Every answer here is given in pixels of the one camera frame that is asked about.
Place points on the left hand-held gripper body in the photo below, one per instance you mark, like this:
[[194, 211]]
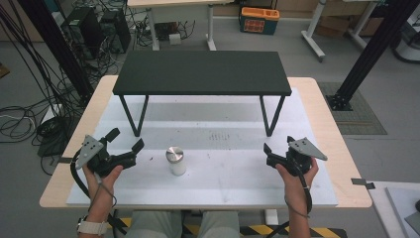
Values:
[[99, 158]]

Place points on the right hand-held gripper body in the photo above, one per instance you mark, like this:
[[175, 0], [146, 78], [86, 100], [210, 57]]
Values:
[[298, 158]]

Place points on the white jar with metal lid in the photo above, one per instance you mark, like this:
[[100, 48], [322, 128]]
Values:
[[176, 163]]

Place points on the person's right hand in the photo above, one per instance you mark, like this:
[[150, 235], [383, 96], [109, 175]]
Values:
[[295, 185]]

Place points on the person's left hand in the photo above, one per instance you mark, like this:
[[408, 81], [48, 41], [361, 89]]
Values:
[[100, 186]]

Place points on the black tape strip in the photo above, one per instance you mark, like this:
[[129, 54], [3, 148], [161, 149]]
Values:
[[362, 182], [65, 160]]

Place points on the light wooden table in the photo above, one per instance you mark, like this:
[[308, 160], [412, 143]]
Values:
[[333, 132]]

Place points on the white table mat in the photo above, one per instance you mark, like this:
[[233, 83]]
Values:
[[224, 185]]

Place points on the white power strip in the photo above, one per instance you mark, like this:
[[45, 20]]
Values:
[[51, 114]]

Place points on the white wristwatch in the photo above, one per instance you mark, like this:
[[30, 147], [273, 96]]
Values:
[[92, 227]]

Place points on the grey floor mat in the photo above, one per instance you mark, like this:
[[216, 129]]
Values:
[[356, 109]]

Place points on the yellow black hazard tape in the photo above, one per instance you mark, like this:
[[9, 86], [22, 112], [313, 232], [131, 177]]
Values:
[[261, 229]]

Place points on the person's legs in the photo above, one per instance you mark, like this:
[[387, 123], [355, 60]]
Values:
[[214, 224]]

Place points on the black low shelf table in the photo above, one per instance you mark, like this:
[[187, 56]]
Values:
[[201, 72]]

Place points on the black computer tower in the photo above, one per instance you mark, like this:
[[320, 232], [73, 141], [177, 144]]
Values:
[[115, 31], [82, 29]]

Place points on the white side table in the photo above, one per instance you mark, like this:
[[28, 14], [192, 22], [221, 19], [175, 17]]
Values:
[[396, 211]]

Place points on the orange and blue toolbox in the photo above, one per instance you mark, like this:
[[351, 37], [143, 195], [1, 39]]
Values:
[[259, 21]]

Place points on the cardboard boxes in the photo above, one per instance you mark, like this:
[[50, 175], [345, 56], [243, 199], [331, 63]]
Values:
[[333, 23]]

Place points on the white standing desk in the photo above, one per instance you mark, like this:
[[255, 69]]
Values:
[[180, 2]]

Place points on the white round machine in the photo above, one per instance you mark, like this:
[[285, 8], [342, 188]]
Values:
[[407, 46]]

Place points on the black metal frame post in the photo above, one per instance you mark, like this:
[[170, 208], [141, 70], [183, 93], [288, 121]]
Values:
[[373, 49], [56, 43]]

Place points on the white desk frame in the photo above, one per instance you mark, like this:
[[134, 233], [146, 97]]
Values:
[[312, 31]]

